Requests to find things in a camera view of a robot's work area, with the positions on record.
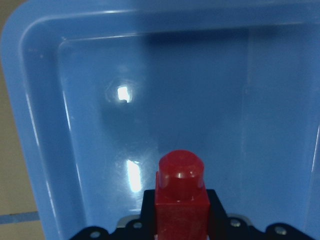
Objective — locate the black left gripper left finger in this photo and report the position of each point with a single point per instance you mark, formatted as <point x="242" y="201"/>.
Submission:
<point x="148" y="215"/>

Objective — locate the red block picked one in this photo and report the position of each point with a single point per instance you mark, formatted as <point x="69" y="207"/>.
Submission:
<point x="181" y="201"/>

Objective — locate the blue plastic tray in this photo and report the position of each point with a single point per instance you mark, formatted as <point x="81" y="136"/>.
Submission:
<point x="102" y="89"/>

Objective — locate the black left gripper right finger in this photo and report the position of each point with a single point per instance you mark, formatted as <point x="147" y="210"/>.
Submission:
<point x="217" y="216"/>

